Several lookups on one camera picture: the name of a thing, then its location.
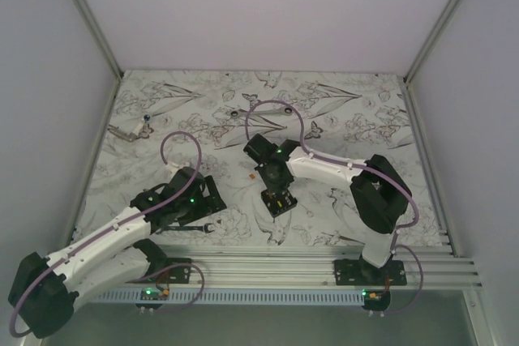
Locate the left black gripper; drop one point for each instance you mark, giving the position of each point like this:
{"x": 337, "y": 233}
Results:
{"x": 208, "y": 204}

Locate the right aluminium corner post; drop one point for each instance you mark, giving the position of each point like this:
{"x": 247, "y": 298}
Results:
{"x": 435, "y": 33}

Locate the left controller board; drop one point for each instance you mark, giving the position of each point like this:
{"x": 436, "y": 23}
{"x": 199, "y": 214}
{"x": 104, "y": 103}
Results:
{"x": 152, "y": 299}

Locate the black open-end wrench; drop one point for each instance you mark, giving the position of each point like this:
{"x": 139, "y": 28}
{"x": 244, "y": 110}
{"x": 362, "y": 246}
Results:
{"x": 205, "y": 228}

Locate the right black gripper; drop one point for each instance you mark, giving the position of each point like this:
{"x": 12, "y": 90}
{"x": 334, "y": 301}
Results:
{"x": 284, "y": 184}

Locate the controller board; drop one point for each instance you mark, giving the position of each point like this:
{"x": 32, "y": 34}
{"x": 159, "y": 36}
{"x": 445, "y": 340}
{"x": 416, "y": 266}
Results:
{"x": 376, "y": 301}
{"x": 152, "y": 299}

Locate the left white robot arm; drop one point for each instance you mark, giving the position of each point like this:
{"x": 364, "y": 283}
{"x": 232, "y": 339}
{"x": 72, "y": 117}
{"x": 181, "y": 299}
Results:
{"x": 47, "y": 290}

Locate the white slotted cable duct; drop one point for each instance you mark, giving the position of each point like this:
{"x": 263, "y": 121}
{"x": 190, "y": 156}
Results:
{"x": 245, "y": 296}

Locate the aluminium corner post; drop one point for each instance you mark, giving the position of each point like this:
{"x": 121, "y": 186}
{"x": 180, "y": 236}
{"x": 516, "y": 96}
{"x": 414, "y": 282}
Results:
{"x": 98, "y": 36}
{"x": 435, "y": 33}

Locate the silver ratchet wrench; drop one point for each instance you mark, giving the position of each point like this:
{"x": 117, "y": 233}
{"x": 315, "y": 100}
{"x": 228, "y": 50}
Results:
{"x": 279, "y": 112}

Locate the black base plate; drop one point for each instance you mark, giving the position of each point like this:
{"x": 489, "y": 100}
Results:
{"x": 167, "y": 271}
{"x": 357, "y": 272}

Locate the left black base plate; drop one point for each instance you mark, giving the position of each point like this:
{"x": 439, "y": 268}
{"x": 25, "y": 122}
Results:
{"x": 167, "y": 271}

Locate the silver metal clamp tool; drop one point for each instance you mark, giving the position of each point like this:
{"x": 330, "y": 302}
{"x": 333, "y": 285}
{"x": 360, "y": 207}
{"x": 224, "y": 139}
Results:
{"x": 128, "y": 137}

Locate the left aluminium corner post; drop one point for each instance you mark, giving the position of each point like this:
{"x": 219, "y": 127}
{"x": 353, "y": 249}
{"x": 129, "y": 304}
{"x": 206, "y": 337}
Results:
{"x": 98, "y": 36}

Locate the floral patterned table mat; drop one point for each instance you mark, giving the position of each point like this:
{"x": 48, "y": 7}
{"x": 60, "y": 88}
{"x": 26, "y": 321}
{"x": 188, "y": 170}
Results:
{"x": 347, "y": 115}

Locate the aluminium rail frame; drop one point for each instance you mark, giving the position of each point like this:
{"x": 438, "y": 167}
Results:
{"x": 309, "y": 266}

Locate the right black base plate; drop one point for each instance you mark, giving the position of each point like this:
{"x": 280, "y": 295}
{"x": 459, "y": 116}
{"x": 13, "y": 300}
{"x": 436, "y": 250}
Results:
{"x": 357, "y": 272}

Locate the black fuse box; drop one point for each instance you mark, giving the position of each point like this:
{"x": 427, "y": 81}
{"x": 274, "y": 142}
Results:
{"x": 278, "y": 203}

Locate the right controller board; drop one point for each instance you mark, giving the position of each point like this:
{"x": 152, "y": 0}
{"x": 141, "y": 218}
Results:
{"x": 376, "y": 301}

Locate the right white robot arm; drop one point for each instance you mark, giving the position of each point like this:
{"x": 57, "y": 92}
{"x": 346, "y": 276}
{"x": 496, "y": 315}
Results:
{"x": 379, "y": 194}

